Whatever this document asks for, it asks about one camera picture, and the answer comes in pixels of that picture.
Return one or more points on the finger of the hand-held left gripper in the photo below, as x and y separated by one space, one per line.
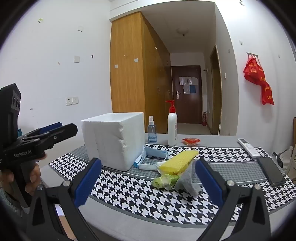
49 127
64 131

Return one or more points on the yellow sponge cloth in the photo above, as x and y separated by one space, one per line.
178 162

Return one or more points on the person's left forearm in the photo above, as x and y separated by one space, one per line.
11 204

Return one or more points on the round ceiling lamp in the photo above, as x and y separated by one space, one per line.
183 31

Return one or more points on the blue face mask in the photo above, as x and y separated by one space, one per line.
143 163
156 153

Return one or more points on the white paper notice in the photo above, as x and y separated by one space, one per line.
185 80

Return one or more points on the person's left hand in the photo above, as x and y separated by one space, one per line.
34 177

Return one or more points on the wooden wardrobe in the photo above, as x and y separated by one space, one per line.
131 88

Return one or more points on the black smartphone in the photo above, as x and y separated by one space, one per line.
271 171

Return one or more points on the black white houndstooth mat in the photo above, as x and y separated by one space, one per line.
138 197

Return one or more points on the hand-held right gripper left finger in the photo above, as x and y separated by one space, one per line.
86 183

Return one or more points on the grey cloth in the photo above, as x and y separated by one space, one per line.
188 183

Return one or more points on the green tissue pack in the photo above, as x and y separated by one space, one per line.
165 182

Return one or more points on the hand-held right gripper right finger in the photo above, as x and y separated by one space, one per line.
208 183

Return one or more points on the wooden side door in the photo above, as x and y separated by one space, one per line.
216 92

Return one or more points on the red snack packet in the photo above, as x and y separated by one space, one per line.
190 141

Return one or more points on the black curved object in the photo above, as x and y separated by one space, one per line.
277 158

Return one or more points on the metal wall hook rack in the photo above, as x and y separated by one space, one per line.
252 54

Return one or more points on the white pump bottle red cap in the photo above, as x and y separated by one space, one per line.
172 129

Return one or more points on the blue spray bottle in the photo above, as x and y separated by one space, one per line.
152 134

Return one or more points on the blue paper notice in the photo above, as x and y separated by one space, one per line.
192 89

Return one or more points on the white wall socket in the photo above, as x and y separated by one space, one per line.
69 101

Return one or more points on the red plastic bag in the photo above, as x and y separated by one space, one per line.
267 93
253 71

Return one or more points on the white remote control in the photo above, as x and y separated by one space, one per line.
248 147

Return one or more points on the white foam box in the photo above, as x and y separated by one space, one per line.
111 139

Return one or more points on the white blank wall plate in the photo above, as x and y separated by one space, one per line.
76 59
80 28

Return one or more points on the dark brown entrance door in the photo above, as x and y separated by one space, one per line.
185 106

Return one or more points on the red fire extinguisher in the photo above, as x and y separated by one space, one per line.
204 119

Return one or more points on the white wall switch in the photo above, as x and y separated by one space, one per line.
75 100

